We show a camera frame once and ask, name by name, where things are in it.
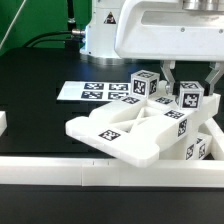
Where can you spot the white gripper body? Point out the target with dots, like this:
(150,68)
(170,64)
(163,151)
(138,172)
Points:
(188,30)

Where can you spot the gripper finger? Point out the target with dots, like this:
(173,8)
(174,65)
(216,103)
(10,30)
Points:
(217,71)
(172,86)

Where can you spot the white tagged cube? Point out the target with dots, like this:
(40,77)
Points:
(144,83)
(190,95)

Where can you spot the white chair back frame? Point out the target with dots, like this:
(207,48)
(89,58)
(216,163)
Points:
(129,128)

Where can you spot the black vertical pole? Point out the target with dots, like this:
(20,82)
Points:
(71,18)

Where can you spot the white marker base plate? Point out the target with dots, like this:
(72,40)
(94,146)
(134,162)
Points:
(93,91)

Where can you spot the white U-shaped obstacle wall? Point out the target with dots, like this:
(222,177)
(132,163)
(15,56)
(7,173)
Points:
(110,172)

